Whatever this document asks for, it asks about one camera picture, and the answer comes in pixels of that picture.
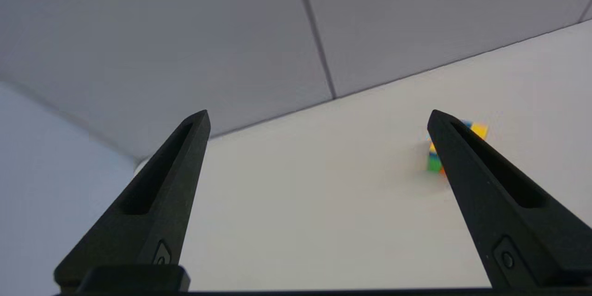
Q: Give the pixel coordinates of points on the multicoloured rubiks cube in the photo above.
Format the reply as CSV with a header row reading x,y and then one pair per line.
x,y
481,130

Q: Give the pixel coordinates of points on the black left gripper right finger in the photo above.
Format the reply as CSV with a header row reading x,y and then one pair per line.
x,y
485,194

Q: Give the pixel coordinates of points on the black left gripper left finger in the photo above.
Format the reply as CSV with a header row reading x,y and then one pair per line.
x,y
166,194

